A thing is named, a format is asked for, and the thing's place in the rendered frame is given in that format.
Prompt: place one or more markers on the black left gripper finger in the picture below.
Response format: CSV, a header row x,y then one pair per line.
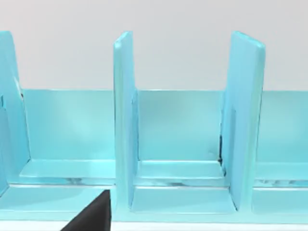
x,y
96,214

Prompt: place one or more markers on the light blue rack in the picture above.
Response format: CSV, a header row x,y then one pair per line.
x,y
168,144

